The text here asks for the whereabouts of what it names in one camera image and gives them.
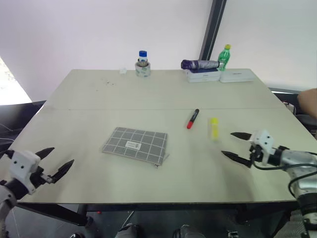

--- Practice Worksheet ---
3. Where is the purple folded umbrella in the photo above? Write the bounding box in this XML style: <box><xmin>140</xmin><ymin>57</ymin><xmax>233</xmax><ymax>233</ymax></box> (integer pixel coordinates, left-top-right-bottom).
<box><xmin>180</xmin><ymin>59</ymin><xmax>220</xmax><ymax>70</ymax></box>

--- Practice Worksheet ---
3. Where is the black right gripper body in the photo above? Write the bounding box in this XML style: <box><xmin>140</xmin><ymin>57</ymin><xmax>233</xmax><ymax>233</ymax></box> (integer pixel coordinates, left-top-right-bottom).
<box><xmin>248</xmin><ymin>143</ymin><xmax>264</xmax><ymax>164</ymax></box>

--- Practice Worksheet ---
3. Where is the red and black marker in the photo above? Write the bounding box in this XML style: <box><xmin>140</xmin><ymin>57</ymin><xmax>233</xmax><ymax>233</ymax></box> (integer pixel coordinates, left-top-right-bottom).
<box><xmin>186</xmin><ymin>108</ymin><xmax>201</xmax><ymax>130</ymax></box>

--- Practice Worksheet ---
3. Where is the black table frame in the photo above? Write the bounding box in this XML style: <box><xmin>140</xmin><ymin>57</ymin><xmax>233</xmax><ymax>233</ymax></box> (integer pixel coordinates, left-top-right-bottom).
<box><xmin>16</xmin><ymin>202</ymin><xmax>299</xmax><ymax>227</ymax></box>

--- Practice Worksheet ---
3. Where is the dark rounded shape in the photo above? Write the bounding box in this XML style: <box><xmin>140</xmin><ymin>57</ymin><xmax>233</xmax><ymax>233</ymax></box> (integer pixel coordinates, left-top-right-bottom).
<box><xmin>115</xmin><ymin>223</ymin><xmax>143</xmax><ymax>238</ymax></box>
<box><xmin>172</xmin><ymin>224</ymin><xmax>199</xmax><ymax>238</ymax></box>

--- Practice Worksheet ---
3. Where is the dark window frame post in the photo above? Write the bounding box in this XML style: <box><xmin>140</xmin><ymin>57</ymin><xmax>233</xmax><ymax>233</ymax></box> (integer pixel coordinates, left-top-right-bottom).
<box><xmin>199</xmin><ymin>0</ymin><xmax>227</xmax><ymax>61</ymax></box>

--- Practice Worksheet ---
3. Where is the green bottle yellow cap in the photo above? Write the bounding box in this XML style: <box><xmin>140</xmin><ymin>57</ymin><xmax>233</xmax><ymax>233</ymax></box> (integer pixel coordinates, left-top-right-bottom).
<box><xmin>217</xmin><ymin>44</ymin><xmax>232</xmax><ymax>72</ymax></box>

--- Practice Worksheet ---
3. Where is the white flat box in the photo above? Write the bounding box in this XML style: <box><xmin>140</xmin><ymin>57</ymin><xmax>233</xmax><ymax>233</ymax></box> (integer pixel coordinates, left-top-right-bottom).
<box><xmin>186</xmin><ymin>68</ymin><xmax>221</xmax><ymax>83</ymax></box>
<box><xmin>219</xmin><ymin>68</ymin><xmax>255</xmax><ymax>83</ymax></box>

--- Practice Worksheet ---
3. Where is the yellow glue stick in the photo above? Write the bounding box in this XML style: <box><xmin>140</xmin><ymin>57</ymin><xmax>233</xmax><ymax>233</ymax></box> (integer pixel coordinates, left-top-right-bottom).
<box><xmin>207</xmin><ymin>117</ymin><xmax>220</xmax><ymax>143</ymax></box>

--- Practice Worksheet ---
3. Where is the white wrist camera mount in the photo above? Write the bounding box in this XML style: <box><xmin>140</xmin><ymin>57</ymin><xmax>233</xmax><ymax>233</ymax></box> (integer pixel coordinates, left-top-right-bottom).
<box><xmin>8</xmin><ymin>149</ymin><xmax>42</xmax><ymax>195</ymax></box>
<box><xmin>248</xmin><ymin>128</ymin><xmax>276</xmax><ymax>166</ymax></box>

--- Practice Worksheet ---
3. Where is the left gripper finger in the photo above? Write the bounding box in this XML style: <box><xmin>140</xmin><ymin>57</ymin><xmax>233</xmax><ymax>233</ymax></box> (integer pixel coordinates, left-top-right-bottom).
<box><xmin>50</xmin><ymin>159</ymin><xmax>75</xmax><ymax>184</ymax></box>
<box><xmin>35</xmin><ymin>147</ymin><xmax>55</xmax><ymax>160</ymax></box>

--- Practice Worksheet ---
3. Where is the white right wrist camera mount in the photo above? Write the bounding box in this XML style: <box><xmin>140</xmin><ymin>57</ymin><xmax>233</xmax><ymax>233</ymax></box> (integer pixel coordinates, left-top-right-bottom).
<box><xmin>248</xmin><ymin>128</ymin><xmax>276</xmax><ymax>166</ymax></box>

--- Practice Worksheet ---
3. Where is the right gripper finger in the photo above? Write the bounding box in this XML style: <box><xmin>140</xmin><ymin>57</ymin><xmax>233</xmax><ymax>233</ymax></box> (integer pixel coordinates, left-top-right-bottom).
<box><xmin>230</xmin><ymin>131</ymin><xmax>253</xmax><ymax>142</ymax></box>
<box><xmin>220</xmin><ymin>150</ymin><xmax>252</xmax><ymax>169</ymax></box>

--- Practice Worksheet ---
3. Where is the grey checked pencil pouch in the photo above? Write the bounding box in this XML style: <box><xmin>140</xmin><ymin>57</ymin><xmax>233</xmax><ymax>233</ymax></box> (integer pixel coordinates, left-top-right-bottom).
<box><xmin>100</xmin><ymin>126</ymin><xmax>171</xmax><ymax>170</ymax></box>

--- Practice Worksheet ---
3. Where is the printed tape roll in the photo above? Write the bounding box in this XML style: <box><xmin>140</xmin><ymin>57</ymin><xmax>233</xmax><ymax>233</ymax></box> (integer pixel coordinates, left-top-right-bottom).
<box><xmin>134</xmin><ymin>61</ymin><xmax>152</xmax><ymax>78</ymax></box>

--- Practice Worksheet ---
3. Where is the black side desk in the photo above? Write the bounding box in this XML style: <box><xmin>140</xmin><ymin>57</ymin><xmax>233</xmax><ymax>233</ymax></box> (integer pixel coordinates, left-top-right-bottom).
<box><xmin>268</xmin><ymin>86</ymin><xmax>317</xmax><ymax>133</ymax></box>

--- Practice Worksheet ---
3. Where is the blue capped small bottle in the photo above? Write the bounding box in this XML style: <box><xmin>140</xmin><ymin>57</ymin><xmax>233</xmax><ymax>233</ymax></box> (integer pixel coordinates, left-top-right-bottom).
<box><xmin>137</xmin><ymin>50</ymin><xmax>150</xmax><ymax>67</ymax></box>

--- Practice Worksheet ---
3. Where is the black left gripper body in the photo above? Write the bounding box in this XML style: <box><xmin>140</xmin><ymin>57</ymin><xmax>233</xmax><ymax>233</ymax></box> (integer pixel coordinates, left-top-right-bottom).
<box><xmin>29</xmin><ymin>166</ymin><xmax>56</xmax><ymax>189</ymax></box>

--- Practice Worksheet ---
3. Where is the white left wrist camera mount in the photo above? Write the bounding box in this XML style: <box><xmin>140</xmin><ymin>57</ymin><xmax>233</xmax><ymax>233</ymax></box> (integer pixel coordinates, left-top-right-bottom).
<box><xmin>8</xmin><ymin>149</ymin><xmax>42</xmax><ymax>195</ymax></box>

